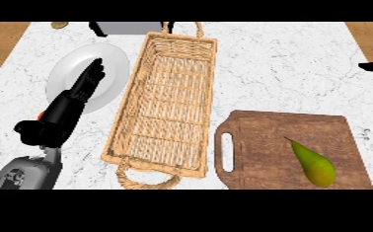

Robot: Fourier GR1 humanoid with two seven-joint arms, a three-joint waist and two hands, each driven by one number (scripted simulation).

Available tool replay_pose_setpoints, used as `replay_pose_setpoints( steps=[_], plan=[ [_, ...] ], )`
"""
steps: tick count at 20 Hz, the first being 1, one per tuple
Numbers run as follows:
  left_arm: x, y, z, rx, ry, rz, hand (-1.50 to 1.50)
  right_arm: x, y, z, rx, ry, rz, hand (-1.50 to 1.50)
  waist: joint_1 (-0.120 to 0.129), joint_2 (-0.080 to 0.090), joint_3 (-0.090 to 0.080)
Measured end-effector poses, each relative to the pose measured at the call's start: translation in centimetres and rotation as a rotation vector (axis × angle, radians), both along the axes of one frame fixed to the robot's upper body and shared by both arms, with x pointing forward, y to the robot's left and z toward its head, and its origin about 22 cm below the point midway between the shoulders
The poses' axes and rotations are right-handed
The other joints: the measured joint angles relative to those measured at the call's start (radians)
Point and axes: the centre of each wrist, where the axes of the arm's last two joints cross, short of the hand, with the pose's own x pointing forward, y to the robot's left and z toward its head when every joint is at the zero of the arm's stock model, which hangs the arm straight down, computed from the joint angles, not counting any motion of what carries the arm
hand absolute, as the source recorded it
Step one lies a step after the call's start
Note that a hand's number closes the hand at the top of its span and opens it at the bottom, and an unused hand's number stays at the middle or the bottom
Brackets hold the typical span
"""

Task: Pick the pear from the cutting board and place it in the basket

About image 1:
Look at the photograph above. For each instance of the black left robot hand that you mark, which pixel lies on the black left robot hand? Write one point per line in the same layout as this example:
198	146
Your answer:
61	111

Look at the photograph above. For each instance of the green pear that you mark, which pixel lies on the green pear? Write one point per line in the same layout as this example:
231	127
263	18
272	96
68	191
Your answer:
316	167

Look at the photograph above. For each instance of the grey box appliance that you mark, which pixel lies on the grey box appliance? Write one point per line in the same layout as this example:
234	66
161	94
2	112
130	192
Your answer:
129	28

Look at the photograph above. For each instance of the white round plate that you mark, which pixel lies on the white round plate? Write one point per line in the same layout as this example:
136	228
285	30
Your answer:
110	64

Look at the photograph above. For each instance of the small black object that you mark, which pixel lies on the small black object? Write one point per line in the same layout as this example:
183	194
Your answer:
366	66

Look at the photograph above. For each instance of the rectangular wicker basket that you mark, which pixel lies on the rectangular wicker basket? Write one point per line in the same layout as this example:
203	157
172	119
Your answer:
166	111

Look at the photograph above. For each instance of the small tan round object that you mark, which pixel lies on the small tan round object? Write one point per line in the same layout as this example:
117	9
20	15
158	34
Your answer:
60	25

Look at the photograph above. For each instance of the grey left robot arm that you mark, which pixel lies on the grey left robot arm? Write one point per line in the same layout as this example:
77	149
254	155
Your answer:
29	173

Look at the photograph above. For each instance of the brown wooden cutting board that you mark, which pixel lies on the brown wooden cutting board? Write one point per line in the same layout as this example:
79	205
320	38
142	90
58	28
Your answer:
272	150

